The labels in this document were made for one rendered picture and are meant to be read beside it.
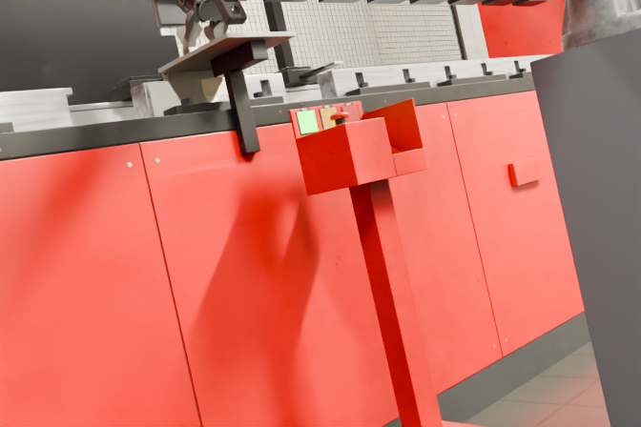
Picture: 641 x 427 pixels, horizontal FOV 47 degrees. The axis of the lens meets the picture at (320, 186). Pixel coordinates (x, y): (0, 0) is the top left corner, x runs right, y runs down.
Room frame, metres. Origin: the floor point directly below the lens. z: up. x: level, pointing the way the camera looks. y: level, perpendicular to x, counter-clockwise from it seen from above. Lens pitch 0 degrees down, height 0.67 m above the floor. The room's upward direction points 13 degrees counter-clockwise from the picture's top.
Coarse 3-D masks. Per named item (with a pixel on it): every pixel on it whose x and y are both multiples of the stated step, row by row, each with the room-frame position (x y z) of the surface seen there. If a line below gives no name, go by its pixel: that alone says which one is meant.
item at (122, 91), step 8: (128, 80) 1.80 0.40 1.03; (136, 80) 1.79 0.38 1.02; (144, 80) 1.80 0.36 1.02; (152, 80) 1.82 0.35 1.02; (160, 80) 1.75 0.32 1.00; (120, 88) 1.81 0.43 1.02; (128, 88) 1.78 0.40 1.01; (112, 96) 1.84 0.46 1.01; (120, 96) 1.81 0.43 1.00; (128, 96) 1.79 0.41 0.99
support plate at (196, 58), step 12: (228, 36) 1.42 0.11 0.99; (240, 36) 1.44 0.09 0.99; (252, 36) 1.46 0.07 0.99; (264, 36) 1.48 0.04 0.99; (276, 36) 1.50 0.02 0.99; (288, 36) 1.53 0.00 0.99; (204, 48) 1.47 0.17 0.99; (216, 48) 1.48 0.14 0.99; (228, 48) 1.51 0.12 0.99; (180, 60) 1.54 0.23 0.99; (192, 60) 1.55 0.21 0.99; (204, 60) 1.58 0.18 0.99
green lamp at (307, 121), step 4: (300, 112) 1.52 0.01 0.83; (304, 112) 1.53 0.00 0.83; (308, 112) 1.54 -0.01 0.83; (312, 112) 1.54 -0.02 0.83; (300, 116) 1.52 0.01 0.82; (304, 116) 1.53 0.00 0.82; (308, 116) 1.54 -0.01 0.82; (312, 116) 1.54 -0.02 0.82; (300, 120) 1.52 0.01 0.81; (304, 120) 1.53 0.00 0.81; (308, 120) 1.53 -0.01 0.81; (312, 120) 1.54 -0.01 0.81; (300, 124) 1.52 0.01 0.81; (304, 124) 1.53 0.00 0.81; (308, 124) 1.53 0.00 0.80; (312, 124) 1.54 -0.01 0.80; (316, 124) 1.55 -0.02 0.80; (300, 128) 1.52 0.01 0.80; (304, 128) 1.52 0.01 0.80; (308, 128) 1.53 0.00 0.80; (312, 128) 1.54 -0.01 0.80; (316, 128) 1.54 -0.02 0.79; (304, 132) 1.52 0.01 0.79
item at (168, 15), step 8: (152, 0) 1.65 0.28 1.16; (160, 0) 1.65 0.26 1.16; (168, 0) 1.66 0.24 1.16; (176, 0) 1.68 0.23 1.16; (160, 8) 1.64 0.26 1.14; (168, 8) 1.66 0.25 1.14; (176, 8) 1.67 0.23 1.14; (160, 16) 1.64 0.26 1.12; (168, 16) 1.65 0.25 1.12; (176, 16) 1.67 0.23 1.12; (184, 16) 1.68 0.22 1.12; (160, 24) 1.64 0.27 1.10; (168, 24) 1.65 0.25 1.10; (176, 24) 1.67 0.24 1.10; (184, 24) 1.68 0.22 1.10; (160, 32) 1.65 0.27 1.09; (168, 32) 1.66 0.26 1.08
